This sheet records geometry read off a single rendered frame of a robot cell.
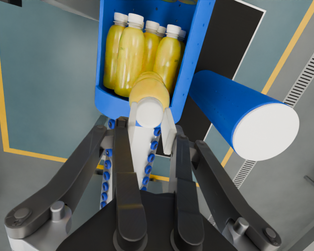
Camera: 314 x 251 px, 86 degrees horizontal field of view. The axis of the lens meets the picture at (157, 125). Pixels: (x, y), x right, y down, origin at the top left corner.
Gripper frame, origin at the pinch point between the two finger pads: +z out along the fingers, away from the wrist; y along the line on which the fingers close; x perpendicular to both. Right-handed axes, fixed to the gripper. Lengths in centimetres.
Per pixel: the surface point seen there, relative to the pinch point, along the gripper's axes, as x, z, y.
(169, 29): 13.2, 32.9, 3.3
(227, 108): -11, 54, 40
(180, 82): 1.6, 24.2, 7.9
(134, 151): -41, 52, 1
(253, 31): 34, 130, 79
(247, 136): -18, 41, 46
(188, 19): 18.0, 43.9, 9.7
